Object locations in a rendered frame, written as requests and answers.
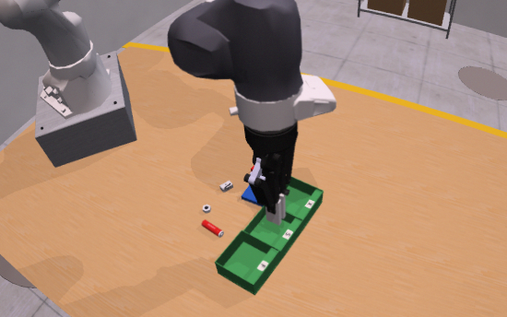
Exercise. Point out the red aa battery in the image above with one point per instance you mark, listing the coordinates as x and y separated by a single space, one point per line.
212 228

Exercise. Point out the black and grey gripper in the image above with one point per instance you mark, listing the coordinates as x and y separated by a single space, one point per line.
268 171

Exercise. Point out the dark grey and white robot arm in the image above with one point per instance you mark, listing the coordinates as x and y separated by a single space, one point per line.
254 43

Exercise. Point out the green three-compartment bin rack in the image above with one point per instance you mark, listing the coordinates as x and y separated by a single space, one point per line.
249 254

